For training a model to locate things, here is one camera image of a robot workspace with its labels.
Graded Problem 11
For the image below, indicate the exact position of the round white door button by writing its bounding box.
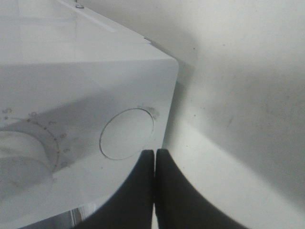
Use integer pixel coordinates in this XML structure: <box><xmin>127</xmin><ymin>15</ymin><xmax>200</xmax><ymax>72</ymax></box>
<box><xmin>99</xmin><ymin>108</ymin><xmax>154</xmax><ymax>160</ymax></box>

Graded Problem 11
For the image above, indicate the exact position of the white microwave oven body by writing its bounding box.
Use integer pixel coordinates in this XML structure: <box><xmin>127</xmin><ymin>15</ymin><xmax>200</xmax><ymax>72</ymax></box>
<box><xmin>0</xmin><ymin>0</ymin><xmax>179</xmax><ymax>229</ymax></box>

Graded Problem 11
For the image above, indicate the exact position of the lower white timer knob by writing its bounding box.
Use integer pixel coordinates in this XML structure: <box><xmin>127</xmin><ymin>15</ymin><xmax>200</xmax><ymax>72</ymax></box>
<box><xmin>0</xmin><ymin>131</ymin><xmax>52</xmax><ymax>196</ymax></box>

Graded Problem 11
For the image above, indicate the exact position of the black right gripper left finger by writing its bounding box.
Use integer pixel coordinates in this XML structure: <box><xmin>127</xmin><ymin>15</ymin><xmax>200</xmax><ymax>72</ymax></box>
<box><xmin>82</xmin><ymin>150</ymin><xmax>154</xmax><ymax>229</ymax></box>

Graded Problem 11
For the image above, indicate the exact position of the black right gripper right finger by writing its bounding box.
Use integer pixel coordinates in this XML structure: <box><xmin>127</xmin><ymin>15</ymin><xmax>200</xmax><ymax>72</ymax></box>
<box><xmin>155</xmin><ymin>149</ymin><xmax>238</xmax><ymax>229</ymax></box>

